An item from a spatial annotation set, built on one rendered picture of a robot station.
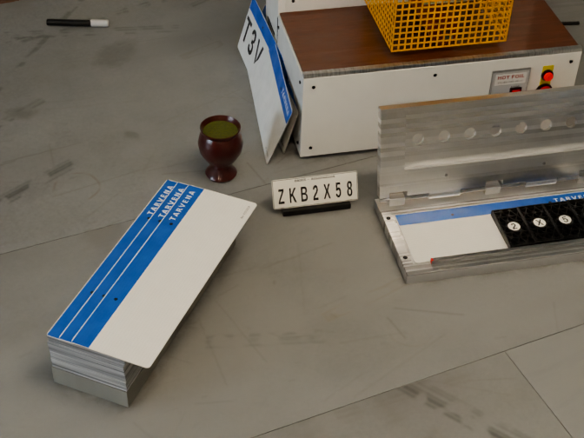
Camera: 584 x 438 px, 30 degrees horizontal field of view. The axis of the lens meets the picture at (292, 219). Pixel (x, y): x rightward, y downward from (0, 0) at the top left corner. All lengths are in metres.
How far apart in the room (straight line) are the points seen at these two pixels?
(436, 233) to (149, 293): 0.55
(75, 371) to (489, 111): 0.86
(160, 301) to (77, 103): 0.72
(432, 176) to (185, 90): 0.60
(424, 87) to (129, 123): 0.60
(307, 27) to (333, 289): 0.56
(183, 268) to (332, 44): 0.59
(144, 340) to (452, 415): 0.48
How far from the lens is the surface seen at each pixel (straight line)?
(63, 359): 1.69
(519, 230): 1.98
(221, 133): 2.02
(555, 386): 1.78
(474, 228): 1.98
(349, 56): 2.07
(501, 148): 2.03
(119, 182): 2.08
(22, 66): 2.43
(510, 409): 1.73
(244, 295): 1.84
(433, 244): 1.93
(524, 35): 2.20
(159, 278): 1.72
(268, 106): 2.18
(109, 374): 1.66
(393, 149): 1.94
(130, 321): 1.66
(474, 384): 1.75
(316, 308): 1.83
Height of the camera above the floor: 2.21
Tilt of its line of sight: 41 degrees down
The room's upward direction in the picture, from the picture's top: 2 degrees clockwise
